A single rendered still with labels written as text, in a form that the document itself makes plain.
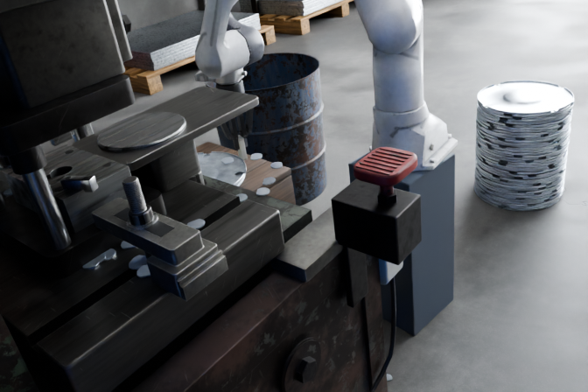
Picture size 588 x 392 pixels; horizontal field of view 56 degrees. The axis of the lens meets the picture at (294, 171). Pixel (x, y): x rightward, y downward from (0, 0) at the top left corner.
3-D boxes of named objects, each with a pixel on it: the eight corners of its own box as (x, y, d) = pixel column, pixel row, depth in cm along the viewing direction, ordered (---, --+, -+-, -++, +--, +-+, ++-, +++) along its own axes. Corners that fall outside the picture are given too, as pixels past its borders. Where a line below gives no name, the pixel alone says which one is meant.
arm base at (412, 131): (408, 127, 146) (406, 76, 140) (472, 143, 133) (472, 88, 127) (352, 159, 134) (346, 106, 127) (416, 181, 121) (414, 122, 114)
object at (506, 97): (459, 94, 189) (459, 92, 189) (532, 76, 195) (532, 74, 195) (514, 122, 164) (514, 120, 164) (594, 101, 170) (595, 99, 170)
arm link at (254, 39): (244, 74, 135) (274, 62, 141) (234, 20, 129) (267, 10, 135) (201, 65, 148) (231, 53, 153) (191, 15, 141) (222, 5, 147)
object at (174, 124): (214, 154, 99) (199, 82, 93) (273, 170, 90) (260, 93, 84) (94, 222, 83) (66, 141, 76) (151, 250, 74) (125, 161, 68)
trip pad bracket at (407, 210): (364, 285, 82) (354, 170, 73) (423, 309, 76) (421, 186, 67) (341, 309, 78) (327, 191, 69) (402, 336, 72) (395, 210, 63)
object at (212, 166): (162, 157, 170) (162, 155, 169) (254, 150, 165) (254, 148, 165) (128, 206, 144) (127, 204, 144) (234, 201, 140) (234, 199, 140)
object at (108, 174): (75, 172, 79) (66, 143, 77) (137, 197, 70) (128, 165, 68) (16, 201, 73) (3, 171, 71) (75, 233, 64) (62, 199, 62)
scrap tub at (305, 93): (275, 154, 246) (258, 48, 224) (353, 173, 221) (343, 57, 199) (206, 197, 219) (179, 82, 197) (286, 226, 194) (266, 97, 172)
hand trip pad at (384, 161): (381, 194, 73) (379, 143, 69) (423, 206, 69) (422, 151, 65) (352, 220, 68) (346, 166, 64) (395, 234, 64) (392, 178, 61)
